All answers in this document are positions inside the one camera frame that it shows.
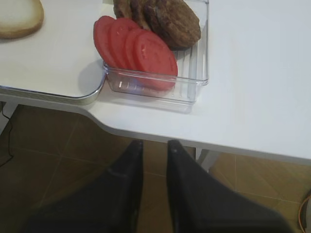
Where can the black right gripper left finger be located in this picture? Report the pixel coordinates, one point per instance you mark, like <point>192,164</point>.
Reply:
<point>109,204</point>

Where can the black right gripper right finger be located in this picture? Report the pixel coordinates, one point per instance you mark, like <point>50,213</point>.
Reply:
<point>201,204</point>

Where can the bun half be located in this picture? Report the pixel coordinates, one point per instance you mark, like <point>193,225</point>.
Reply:
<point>20,18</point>

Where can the white right table leg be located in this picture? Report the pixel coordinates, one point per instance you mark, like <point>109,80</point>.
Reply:
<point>206,158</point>

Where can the front red tomato slice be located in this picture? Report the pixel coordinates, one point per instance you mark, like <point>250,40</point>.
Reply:
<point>151,54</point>

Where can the red tomato slice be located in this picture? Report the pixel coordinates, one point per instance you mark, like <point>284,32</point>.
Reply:
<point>129,47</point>
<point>151,54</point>
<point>117,34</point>
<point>100,37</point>

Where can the white serving tray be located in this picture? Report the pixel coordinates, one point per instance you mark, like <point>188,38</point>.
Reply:
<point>59,63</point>

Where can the clear patty tomato container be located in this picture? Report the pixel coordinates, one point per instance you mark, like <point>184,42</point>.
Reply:
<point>193,72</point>

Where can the rear red tomato slice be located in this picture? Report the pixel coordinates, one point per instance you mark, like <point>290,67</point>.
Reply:
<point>100,37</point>

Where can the front brown meat patty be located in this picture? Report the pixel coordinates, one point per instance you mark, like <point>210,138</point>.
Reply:
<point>174,22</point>

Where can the brown meat patty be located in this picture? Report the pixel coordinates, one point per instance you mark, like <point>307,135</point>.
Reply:
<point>137,8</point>
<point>174,22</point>
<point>122,8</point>

